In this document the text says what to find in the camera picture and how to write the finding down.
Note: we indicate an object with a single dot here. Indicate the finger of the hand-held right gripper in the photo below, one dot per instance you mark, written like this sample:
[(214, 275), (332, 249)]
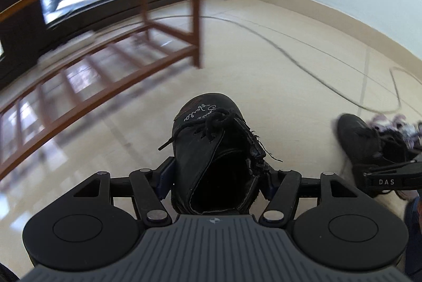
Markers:
[(385, 182)]

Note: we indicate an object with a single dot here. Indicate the brown wooden shoe rack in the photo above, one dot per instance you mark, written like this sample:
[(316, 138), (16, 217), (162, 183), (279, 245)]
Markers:
[(196, 4)]

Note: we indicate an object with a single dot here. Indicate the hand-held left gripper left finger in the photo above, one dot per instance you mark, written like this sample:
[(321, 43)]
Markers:
[(166, 179)]

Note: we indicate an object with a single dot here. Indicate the black ankle boot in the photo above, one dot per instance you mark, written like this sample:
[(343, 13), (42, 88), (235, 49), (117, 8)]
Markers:
[(359, 140), (204, 143)]

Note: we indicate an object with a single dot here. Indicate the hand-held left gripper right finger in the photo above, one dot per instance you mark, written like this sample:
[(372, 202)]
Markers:
[(283, 189)]

